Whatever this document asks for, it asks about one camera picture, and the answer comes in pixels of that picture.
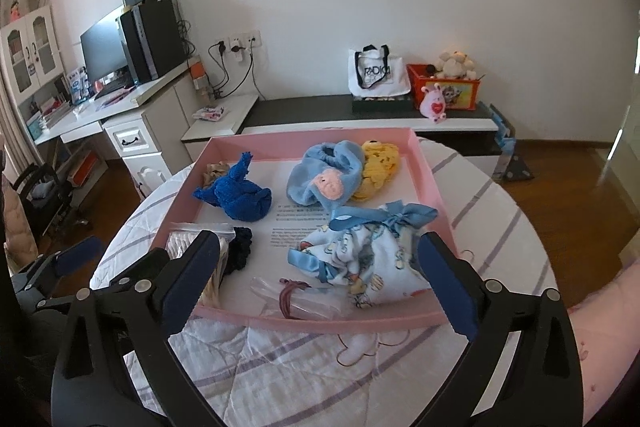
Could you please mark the navy scrunchie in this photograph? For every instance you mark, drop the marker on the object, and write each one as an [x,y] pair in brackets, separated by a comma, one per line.
[241,247]

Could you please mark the blue knitted toy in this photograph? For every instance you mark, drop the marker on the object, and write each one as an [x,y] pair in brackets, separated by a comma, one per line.
[235,197]

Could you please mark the small printed packet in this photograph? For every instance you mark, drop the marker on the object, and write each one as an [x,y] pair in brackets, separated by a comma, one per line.
[209,113]

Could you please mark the white wall sockets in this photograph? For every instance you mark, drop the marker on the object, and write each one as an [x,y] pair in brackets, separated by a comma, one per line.
[235,41]

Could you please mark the small doll figure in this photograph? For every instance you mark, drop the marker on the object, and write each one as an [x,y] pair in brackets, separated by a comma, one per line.
[15,11]

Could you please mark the cream plush toy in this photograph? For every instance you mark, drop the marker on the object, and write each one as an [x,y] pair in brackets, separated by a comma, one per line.
[455,66]

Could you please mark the pink cardboard box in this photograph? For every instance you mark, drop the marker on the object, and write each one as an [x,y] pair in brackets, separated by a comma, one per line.
[280,222]

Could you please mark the pink heart figure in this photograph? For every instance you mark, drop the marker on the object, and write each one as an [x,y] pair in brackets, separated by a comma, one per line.
[434,107]

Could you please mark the pink floral bed sheet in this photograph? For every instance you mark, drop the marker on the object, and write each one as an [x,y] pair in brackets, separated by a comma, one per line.
[605,357]

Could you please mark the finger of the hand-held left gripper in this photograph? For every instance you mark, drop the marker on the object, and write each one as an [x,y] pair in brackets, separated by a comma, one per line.
[80,254]
[145,264]

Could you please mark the white striped quilt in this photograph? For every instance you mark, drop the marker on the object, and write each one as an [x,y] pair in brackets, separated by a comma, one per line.
[280,372]

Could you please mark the orange storage box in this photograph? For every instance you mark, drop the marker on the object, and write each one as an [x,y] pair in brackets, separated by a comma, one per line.
[87,169]

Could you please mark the orange tag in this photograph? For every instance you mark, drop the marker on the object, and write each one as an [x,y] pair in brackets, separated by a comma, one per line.
[198,72]

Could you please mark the black computer monitor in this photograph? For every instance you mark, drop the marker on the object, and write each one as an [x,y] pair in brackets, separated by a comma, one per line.
[102,47]

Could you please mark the white tote bag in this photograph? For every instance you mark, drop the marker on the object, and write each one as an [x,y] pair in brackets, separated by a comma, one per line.
[377,74]

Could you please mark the pink stationery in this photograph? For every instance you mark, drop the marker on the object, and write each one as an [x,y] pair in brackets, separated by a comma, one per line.
[115,98]

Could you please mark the light blue plush headband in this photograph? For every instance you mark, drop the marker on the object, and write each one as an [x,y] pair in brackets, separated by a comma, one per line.
[310,187]

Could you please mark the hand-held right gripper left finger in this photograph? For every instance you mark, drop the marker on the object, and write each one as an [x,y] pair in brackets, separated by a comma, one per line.
[190,277]

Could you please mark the beige padded jacket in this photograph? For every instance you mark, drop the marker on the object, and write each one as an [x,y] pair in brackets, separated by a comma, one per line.
[20,227]

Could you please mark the white glass door cabinet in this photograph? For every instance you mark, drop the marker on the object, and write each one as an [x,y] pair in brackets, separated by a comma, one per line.
[30,52]

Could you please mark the dark dotted floor mat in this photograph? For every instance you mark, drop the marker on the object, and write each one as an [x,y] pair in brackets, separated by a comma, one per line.
[517,169]

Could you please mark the yellow knitted toy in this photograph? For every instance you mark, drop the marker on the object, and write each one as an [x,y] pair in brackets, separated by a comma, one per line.
[380,167]

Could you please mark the red toy box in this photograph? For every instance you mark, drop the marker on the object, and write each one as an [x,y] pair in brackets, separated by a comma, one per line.
[460,97]

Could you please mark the blue and white carton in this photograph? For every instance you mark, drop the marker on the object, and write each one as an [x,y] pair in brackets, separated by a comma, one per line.
[78,84]

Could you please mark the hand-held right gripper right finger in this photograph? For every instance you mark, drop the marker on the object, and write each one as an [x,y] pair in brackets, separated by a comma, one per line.
[445,282]

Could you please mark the black computer tower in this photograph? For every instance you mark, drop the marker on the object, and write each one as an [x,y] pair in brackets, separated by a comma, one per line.
[155,42]

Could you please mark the white desk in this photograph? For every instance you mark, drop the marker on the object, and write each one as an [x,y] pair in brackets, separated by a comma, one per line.
[155,127]

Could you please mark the black and white tv stand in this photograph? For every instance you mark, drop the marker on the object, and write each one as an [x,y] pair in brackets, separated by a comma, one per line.
[310,112]

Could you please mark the black office chair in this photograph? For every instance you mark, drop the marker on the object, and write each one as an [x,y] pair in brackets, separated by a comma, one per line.
[45,197]

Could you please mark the stack of books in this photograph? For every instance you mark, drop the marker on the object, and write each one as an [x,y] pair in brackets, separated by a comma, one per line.
[47,119]

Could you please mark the white low side table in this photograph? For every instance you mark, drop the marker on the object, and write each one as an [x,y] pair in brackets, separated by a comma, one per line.
[230,117]

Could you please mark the bag of cotton swabs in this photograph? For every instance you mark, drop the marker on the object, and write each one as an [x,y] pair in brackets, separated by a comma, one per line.
[180,239]

